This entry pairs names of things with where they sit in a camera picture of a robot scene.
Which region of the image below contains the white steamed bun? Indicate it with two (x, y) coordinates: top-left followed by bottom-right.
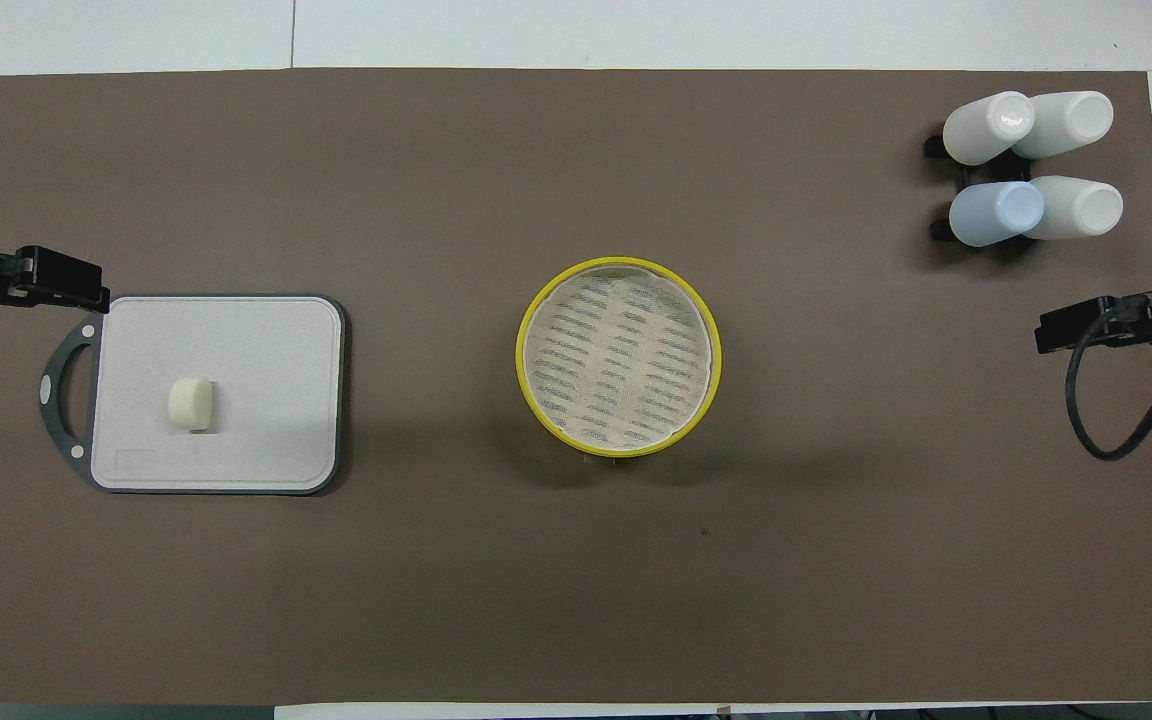
(167, 375), (216, 433)

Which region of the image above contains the yellow rimmed woven steamer lid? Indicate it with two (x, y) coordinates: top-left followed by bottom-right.
(515, 257), (723, 460)

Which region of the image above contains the white plastic bottle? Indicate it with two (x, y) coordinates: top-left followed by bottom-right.
(942, 91), (1036, 167)
(1011, 90), (1115, 161)
(1021, 176), (1125, 242)

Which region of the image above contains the pale blue plastic bottle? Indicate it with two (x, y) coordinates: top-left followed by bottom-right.
(948, 181), (1046, 248)

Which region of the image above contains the black bottle rack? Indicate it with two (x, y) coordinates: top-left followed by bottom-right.
(924, 125), (1037, 246)

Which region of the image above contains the white cutting board grey rim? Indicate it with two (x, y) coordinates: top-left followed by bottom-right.
(38, 293), (347, 497)

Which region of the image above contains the brown table mat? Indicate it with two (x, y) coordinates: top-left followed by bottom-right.
(0, 68), (1152, 706)

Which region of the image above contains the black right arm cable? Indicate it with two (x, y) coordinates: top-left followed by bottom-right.
(1066, 305), (1152, 462)

